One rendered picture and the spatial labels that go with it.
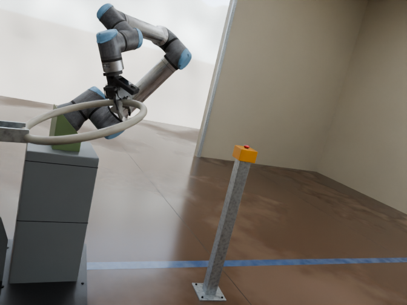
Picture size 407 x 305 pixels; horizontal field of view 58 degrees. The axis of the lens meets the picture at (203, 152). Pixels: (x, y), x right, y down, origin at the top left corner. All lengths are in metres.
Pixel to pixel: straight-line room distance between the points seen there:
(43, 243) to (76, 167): 0.51
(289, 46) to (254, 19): 0.96
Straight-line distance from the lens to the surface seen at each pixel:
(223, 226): 2.50
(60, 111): 1.71
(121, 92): 1.65
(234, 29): 7.01
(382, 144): 7.75
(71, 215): 2.39
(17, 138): 1.43
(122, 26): 1.71
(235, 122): 7.22
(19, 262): 2.52
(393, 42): 8.20
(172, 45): 2.20
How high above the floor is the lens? 1.45
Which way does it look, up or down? 11 degrees down
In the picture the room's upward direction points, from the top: 13 degrees clockwise
